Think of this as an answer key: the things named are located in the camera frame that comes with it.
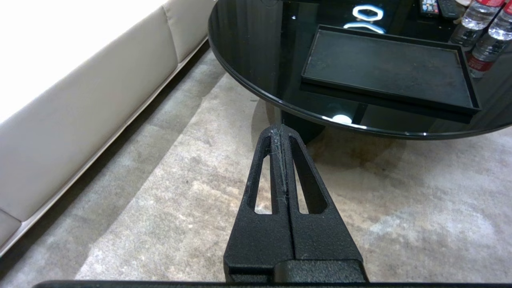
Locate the black remote control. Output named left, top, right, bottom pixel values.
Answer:
left=419, top=0, right=441, bottom=17
left=438, top=0, right=464, bottom=20

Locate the beige carpet rug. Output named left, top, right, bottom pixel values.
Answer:
left=74, top=74, right=512, bottom=283

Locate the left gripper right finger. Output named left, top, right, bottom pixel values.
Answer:
left=280, top=124, right=369, bottom=283

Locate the beige leather sofa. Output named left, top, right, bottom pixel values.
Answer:
left=0, top=0, right=217, bottom=256

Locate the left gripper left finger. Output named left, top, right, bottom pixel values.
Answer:
left=223, top=125, right=296, bottom=283

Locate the round black glass table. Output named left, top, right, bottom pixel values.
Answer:
left=208, top=0, right=512, bottom=145

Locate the black rectangular tray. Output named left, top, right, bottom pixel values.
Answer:
left=301, top=24, right=482, bottom=116

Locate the clear plastic water bottle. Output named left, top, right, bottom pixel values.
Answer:
left=449, top=0, right=506, bottom=52
left=466, top=2, right=512, bottom=79

